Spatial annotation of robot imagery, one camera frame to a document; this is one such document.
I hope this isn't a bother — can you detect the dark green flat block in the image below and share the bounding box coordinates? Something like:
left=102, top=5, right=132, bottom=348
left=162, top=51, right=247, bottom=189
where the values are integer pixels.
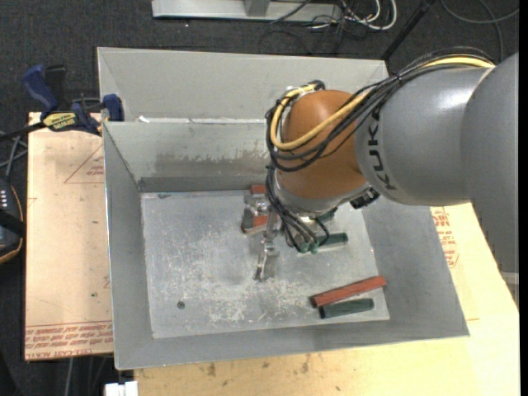
left=316, top=232, right=350, bottom=249
left=318, top=297, right=375, bottom=320

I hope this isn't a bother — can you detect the brown cardboard board, red print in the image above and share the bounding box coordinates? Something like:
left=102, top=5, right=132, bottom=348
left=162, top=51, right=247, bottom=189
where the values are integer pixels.
left=24, top=111, right=461, bottom=361

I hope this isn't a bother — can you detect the black cylinder on white bracket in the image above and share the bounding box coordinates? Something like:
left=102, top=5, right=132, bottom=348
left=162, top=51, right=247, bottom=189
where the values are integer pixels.
left=349, top=186, right=381, bottom=210

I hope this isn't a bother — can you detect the grey metal bin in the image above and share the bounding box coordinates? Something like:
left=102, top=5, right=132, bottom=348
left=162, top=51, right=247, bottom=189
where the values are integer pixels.
left=97, top=46, right=470, bottom=371

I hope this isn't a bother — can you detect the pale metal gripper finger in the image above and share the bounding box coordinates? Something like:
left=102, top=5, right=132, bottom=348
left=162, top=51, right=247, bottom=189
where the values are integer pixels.
left=252, top=252, right=269, bottom=282
left=263, top=251, right=282, bottom=281

